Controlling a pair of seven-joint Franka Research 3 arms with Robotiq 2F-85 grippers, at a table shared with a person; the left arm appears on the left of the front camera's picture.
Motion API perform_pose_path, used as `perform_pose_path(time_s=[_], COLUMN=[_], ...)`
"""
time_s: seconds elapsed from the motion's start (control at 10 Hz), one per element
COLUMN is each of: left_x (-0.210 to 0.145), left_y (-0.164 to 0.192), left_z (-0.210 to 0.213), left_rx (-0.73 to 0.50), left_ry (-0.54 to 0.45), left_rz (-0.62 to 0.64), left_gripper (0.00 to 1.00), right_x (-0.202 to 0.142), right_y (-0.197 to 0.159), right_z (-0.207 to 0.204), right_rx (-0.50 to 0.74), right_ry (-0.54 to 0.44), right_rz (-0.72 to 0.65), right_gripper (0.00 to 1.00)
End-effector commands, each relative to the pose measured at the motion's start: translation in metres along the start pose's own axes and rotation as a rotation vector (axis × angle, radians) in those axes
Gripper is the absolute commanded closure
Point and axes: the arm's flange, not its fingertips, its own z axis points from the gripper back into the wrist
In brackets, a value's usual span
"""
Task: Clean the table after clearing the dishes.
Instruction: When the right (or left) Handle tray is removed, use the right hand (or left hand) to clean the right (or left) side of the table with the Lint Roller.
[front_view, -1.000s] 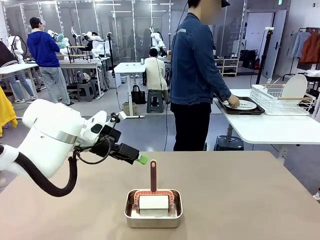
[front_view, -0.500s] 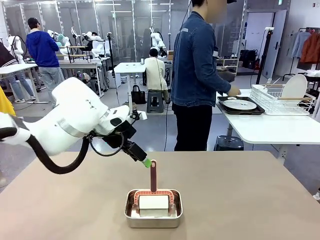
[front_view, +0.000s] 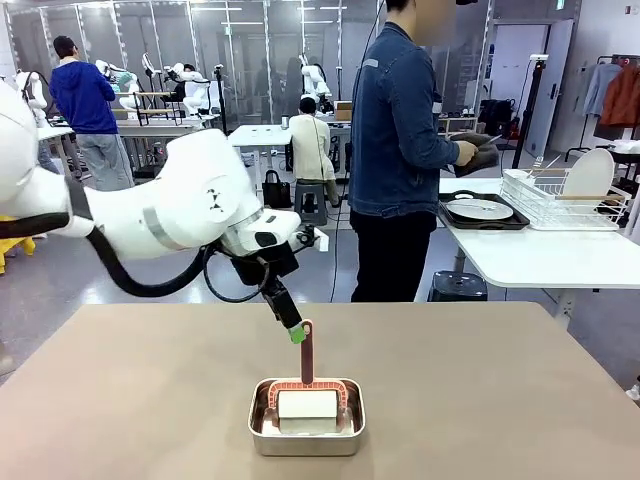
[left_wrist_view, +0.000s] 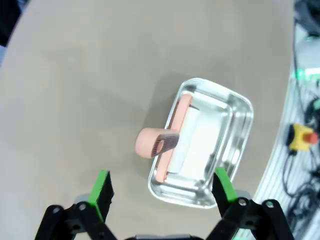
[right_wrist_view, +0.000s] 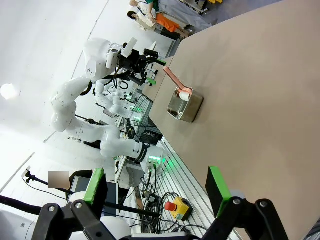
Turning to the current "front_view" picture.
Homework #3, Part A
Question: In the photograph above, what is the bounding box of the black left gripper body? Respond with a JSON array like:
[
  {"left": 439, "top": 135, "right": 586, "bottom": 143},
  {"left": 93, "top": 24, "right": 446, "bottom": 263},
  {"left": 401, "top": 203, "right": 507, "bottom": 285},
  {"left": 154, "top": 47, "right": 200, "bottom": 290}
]
[{"left": 233, "top": 239, "right": 301, "bottom": 301}]

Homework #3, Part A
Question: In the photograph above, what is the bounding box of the pink lint roller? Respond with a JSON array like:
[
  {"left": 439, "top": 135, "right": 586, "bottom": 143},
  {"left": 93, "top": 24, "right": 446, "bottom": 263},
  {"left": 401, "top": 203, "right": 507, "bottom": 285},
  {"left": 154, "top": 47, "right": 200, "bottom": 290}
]
[{"left": 267, "top": 319, "right": 349, "bottom": 435}]

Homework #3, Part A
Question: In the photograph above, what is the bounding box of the dark grey cloth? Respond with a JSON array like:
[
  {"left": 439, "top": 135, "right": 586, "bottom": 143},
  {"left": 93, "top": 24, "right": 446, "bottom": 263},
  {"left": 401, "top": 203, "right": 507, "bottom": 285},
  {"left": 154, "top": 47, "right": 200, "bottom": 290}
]
[{"left": 449, "top": 131, "right": 501, "bottom": 179}]

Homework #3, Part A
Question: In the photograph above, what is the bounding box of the dark grey serving tray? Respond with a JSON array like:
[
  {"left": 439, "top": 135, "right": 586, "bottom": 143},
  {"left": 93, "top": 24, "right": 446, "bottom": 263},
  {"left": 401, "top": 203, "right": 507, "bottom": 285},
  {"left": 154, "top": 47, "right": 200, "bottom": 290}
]
[{"left": 438, "top": 189, "right": 531, "bottom": 231}]

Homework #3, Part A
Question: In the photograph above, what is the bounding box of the person's right forearm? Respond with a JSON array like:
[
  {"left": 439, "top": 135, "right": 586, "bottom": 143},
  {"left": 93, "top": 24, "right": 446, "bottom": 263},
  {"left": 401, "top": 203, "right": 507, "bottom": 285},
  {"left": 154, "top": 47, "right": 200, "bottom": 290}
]
[{"left": 397, "top": 122, "right": 462, "bottom": 167}]

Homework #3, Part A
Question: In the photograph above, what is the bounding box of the person's right hand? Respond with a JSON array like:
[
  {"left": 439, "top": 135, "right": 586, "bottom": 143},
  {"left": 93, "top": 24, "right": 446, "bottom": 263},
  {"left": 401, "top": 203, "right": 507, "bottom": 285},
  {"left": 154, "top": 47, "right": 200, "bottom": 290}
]
[{"left": 456, "top": 140, "right": 480, "bottom": 167}]

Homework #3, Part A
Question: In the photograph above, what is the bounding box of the black tote bag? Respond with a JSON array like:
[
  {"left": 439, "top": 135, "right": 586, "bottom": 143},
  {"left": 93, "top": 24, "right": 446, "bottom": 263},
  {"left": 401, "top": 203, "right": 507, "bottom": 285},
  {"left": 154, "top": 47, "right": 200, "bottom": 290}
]
[{"left": 261, "top": 169, "right": 293, "bottom": 210}]

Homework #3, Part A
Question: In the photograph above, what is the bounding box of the grey plastic stool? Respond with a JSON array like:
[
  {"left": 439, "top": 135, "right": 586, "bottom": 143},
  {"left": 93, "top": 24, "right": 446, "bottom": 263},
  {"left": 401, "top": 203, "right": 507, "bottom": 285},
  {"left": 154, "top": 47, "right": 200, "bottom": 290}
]
[{"left": 293, "top": 180, "right": 329, "bottom": 227}]

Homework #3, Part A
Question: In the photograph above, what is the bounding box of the seated person in white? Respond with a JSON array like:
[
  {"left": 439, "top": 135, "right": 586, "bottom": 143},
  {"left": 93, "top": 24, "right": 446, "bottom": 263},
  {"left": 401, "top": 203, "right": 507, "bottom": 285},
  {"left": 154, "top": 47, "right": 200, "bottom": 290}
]
[{"left": 288, "top": 96, "right": 339, "bottom": 209}]

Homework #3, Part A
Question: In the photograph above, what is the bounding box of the white background work table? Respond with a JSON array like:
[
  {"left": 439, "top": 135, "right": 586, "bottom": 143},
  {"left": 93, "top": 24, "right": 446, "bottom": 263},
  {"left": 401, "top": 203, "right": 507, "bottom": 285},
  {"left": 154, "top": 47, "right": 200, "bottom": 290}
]
[{"left": 227, "top": 123, "right": 351, "bottom": 199}]

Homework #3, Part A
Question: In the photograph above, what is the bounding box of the stainless steel rectangular tray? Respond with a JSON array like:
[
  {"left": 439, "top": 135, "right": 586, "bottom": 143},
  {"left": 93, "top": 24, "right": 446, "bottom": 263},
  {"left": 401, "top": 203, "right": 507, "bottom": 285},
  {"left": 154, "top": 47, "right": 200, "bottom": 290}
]
[{"left": 247, "top": 377, "right": 366, "bottom": 457}]

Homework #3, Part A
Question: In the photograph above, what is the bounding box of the person in denim jacket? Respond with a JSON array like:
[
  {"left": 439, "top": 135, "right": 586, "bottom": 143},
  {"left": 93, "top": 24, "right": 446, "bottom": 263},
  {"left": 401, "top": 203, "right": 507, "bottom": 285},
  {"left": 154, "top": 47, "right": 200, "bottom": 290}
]
[{"left": 348, "top": 0, "right": 501, "bottom": 304}]

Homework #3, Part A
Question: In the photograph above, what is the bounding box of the black plastic stool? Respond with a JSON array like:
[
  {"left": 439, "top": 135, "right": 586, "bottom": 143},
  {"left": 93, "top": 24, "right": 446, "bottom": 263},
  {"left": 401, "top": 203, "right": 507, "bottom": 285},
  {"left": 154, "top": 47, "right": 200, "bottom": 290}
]
[{"left": 428, "top": 270, "right": 489, "bottom": 303}]

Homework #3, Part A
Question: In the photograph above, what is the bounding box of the white dinner plate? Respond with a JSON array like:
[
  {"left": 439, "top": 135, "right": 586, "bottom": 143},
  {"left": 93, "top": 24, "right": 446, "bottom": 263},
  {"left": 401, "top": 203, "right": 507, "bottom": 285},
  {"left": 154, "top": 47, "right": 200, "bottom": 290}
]
[{"left": 446, "top": 198, "right": 515, "bottom": 221}]

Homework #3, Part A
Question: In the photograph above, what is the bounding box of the person in blue hoodie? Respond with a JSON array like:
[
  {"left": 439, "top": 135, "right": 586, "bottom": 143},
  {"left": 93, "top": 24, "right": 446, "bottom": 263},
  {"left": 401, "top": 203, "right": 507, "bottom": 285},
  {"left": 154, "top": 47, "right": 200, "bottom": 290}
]
[{"left": 48, "top": 34, "right": 136, "bottom": 194}]

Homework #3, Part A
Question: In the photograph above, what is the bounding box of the yellow plastic object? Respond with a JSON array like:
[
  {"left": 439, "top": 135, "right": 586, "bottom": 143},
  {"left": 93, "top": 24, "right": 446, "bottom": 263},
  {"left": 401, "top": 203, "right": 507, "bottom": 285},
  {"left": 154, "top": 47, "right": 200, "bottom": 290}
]
[{"left": 0, "top": 214, "right": 37, "bottom": 275}]

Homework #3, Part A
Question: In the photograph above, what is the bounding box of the white side table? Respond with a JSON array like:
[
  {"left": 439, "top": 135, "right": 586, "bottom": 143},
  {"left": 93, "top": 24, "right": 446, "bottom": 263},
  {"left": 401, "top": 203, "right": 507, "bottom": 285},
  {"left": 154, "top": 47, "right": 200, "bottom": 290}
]
[{"left": 437, "top": 177, "right": 640, "bottom": 316}]

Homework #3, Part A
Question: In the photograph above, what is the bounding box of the cutlery in dish rack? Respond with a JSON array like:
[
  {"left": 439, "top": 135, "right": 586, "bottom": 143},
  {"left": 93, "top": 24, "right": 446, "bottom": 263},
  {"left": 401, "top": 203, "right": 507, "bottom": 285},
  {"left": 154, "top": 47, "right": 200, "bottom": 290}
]
[{"left": 524, "top": 153, "right": 564, "bottom": 180}]

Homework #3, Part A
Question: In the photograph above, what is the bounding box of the black tripod stand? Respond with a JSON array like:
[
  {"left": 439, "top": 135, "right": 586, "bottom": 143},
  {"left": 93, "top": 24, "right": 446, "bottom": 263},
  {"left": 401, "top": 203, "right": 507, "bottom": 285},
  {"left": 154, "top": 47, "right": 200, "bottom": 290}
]
[{"left": 510, "top": 53, "right": 550, "bottom": 170}]

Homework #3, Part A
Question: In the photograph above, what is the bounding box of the large white oval plate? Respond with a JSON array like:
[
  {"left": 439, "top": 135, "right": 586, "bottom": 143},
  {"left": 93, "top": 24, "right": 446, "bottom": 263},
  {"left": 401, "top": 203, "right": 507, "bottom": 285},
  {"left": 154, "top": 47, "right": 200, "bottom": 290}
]
[{"left": 574, "top": 148, "right": 616, "bottom": 199}]

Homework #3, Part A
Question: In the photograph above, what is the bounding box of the grey hanging shirt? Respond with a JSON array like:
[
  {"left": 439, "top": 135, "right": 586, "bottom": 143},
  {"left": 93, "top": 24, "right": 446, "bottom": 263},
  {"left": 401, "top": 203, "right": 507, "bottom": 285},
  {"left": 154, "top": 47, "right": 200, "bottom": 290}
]
[{"left": 581, "top": 62, "right": 624, "bottom": 119}]

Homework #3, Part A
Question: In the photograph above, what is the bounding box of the orange jacket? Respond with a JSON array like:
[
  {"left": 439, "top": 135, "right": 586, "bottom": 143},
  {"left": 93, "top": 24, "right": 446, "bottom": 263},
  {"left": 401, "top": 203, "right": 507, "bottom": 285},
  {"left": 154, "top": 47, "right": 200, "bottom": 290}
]
[{"left": 598, "top": 63, "right": 640, "bottom": 129}]

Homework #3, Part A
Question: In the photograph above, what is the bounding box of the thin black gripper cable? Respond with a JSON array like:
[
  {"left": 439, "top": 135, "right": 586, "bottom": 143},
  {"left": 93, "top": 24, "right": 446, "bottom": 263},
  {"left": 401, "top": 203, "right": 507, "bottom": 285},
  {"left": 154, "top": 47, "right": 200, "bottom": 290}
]
[{"left": 201, "top": 244, "right": 272, "bottom": 305}]

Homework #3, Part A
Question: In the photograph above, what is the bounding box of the black corrugated cable hose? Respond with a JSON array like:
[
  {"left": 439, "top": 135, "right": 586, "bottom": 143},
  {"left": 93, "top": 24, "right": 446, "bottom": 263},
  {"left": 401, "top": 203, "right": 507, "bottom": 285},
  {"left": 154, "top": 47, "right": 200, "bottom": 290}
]
[{"left": 0, "top": 177, "right": 209, "bottom": 300}]

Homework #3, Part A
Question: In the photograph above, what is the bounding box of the black headset cable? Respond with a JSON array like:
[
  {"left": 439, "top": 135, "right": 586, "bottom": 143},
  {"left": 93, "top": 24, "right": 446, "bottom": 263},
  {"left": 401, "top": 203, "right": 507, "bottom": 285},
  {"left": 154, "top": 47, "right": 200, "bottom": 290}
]
[{"left": 360, "top": 0, "right": 387, "bottom": 69}]

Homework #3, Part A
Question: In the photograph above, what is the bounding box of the white wire dish rack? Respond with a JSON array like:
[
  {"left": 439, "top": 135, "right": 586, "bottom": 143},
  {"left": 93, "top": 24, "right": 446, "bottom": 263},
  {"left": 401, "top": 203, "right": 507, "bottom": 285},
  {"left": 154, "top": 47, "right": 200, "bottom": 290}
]
[{"left": 501, "top": 167, "right": 629, "bottom": 232}]

